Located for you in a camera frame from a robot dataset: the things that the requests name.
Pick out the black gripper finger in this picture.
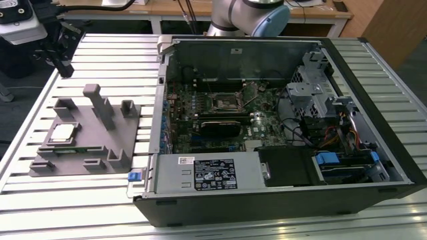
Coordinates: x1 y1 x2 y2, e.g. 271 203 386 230
53 56 75 78

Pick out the silver CPU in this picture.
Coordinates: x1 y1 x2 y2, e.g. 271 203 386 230
48 123 80 144

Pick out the CPU socket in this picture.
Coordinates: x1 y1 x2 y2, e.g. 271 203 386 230
211 92 244 113

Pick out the grey desk foot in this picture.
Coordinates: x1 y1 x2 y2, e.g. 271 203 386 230
0 82 15 102

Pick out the grey parts rack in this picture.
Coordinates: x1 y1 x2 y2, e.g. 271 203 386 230
28 83 143 178

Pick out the wooden desk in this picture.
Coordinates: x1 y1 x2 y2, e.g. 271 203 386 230
56 0 355 38

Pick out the green RAM stick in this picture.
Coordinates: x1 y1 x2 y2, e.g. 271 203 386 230
53 147 101 154

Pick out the blue case latch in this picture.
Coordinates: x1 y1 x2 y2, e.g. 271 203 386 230
127 169 148 182

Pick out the black graphics card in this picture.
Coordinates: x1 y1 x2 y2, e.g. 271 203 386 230
199 119 241 137

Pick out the silver power supply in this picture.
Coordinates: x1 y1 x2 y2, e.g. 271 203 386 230
155 152 268 194

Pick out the small silver chipset heatsink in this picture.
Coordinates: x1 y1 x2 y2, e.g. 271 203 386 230
244 140 263 151

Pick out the green motherboard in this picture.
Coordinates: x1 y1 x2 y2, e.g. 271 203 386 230
164 79 291 154

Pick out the silver metal drive cage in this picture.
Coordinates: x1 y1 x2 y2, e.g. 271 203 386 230
284 51 336 118

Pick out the black PC case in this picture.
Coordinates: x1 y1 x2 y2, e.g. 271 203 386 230
132 34 427 228

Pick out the blue disk carrier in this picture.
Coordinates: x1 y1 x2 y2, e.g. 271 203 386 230
314 151 340 167

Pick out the wooden cabinet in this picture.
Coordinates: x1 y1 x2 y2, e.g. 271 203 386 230
339 0 427 73

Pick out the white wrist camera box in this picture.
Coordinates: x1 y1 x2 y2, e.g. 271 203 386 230
0 0 48 46

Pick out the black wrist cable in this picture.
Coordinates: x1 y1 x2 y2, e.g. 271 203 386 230
56 1 135 18

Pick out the yellow orange wire bundle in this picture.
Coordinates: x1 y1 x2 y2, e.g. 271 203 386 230
319 112 364 151

